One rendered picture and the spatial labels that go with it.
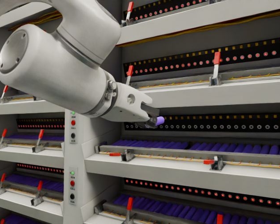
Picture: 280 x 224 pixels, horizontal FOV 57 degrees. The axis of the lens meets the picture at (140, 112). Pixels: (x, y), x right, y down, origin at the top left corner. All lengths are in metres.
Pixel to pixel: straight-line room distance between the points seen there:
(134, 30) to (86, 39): 0.45
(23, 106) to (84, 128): 0.36
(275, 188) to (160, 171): 0.27
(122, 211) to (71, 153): 0.25
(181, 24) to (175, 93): 0.18
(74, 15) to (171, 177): 0.48
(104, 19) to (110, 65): 0.64
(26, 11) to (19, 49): 0.89
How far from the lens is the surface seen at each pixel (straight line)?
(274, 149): 0.72
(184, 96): 0.67
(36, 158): 1.07
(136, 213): 0.85
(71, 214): 0.95
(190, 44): 0.91
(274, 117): 0.77
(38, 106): 1.06
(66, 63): 0.35
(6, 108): 1.25
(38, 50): 0.33
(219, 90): 0.64
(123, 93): 0.43
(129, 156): 0.77
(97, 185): 0.93
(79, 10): 0.35
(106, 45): 0.36
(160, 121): 0.61
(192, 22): 0.71
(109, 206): 0.92
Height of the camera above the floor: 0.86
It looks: 3 degrees up
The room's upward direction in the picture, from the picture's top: straight up
